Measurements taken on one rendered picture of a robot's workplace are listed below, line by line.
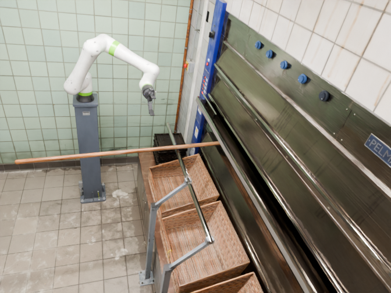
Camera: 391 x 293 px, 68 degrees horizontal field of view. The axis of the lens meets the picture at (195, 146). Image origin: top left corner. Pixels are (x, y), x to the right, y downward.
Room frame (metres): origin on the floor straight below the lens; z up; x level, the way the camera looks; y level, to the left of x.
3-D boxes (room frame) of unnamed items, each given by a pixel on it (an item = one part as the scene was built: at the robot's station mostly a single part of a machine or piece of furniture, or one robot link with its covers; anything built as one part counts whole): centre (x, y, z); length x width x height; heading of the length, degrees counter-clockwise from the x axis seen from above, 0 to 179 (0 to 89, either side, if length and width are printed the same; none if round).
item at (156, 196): (1.86, 0.06, 0.72); 0.56 x 0.49 x 0.28; 24
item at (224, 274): (1.30, -0.17, 0.72); 0.56 x 0.49 x 0.28; 23
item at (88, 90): (2.22, 1.04, 1.36); 0.16 x 0.13 x 0.19; 172
